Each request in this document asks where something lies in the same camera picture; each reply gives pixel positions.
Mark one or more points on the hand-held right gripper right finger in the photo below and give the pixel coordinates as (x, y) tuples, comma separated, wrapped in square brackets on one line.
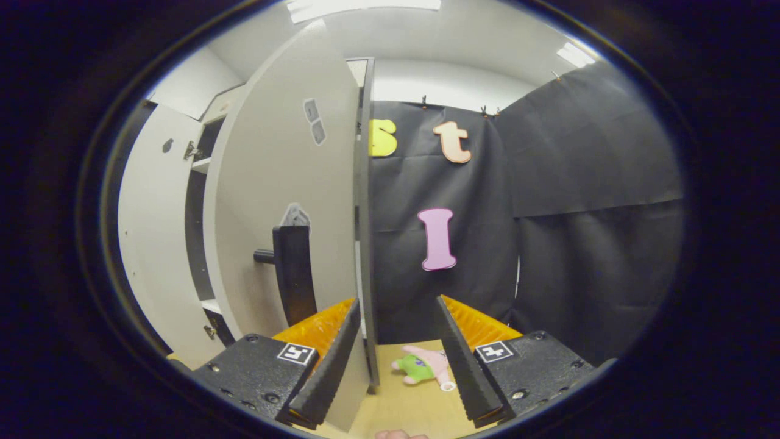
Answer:
[(466, 366)]

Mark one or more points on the green pink plush toy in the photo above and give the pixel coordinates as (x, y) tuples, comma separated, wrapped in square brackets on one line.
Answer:
[(417, 369)]

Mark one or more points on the black backdrop cloth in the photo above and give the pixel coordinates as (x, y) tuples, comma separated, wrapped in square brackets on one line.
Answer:
[(579, 274)]

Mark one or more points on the white shoe cabinet door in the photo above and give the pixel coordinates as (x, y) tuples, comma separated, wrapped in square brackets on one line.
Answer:
[(152, 244), (274, 171)]

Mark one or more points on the white grey shoe cabinet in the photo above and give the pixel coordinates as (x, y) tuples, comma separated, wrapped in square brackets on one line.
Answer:
[(364, 213)]

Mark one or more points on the ceiling light panel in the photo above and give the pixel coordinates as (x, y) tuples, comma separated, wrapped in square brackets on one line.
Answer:
[(576, 55), (365, 7)]

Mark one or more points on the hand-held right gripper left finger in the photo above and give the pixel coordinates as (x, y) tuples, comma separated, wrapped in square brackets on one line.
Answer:
[(329, 372)]

